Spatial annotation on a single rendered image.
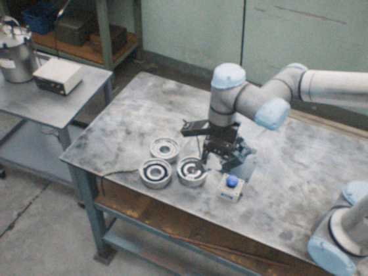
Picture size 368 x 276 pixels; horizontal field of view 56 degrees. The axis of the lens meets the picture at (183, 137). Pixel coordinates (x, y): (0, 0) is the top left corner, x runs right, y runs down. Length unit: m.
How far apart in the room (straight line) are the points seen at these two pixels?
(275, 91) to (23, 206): 1.72
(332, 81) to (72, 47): 2.38
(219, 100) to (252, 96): 0.08
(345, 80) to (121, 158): 0.78
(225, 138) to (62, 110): 0.93
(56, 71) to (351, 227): 1.41
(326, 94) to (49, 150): 1.66
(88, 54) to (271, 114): 2.21
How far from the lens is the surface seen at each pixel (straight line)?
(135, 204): 1.43
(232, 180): 1.12
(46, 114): 1.67
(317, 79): 0.85
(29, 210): 2.20
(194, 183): 1.15
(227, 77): 0.81
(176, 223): 1.39
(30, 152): 2.19
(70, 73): 1.74
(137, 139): 1.31
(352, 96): 0.83
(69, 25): 2.90
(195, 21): 2.77
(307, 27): 2.56
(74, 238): 2.03
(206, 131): 0.95
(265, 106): 0.79
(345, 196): 1.00
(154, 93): 1.52
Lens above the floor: 1.75
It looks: 46 degrees down
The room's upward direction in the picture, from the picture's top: 4 degrees clockwise
